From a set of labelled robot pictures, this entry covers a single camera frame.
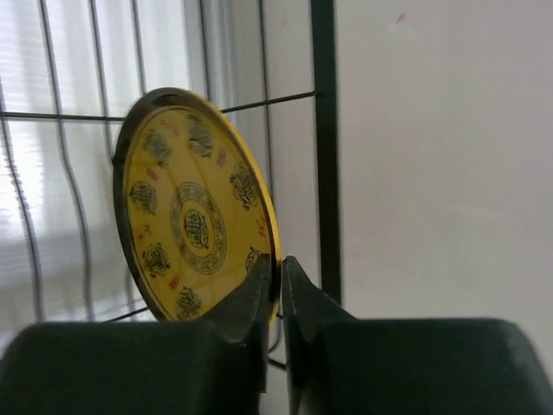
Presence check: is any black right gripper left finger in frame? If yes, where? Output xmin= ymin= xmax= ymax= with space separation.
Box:
xmin=1 ymin=255 xmax=272 ymax=414

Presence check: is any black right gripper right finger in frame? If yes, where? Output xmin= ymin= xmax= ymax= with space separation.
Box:
xmin=282 ymin=257 xmax=552 ymax=414

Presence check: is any yellow patterned plate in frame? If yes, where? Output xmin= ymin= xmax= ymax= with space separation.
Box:
xmin=112 ymin=87 xmax=282 ymax=342

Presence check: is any black wire dish rack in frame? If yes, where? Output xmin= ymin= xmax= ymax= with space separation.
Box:
xmin=1 ymin=1 xmax=333 ymax=344

